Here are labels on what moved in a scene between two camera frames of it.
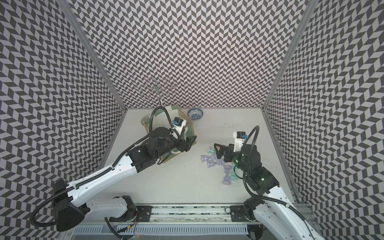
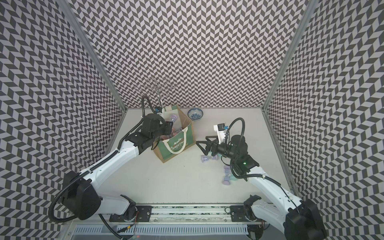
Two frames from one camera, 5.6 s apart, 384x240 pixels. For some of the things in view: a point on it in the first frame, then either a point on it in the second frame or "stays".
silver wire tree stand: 157,89 stays
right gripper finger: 226,151 to 208,147
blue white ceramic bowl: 195,114 stays
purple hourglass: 226,180 stays
